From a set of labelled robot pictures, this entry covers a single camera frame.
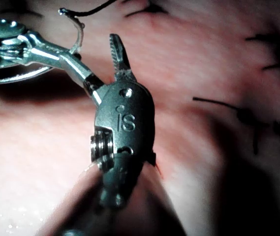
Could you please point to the left arm needle driver jaw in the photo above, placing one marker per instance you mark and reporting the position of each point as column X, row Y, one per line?
column 68, row 67
column 51, row 48

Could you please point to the right arm needle driver jaw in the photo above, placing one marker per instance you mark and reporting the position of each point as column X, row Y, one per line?
column 126, row 71
column 115, row 49

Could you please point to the right arm needle driver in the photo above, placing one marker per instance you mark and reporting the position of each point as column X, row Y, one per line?
column 130, row 115

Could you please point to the curved steel needle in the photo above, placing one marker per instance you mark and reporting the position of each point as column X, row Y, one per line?
column 81, row 32

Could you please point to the black thread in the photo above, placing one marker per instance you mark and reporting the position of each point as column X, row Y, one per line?
column 90, row 12

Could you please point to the dark right arm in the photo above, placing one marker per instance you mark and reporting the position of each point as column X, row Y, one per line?
column 152, row 209

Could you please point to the tissue pad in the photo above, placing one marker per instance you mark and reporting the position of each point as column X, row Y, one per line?
column 203, row 73

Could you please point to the black stitching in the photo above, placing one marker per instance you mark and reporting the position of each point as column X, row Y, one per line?
column 244, row 114

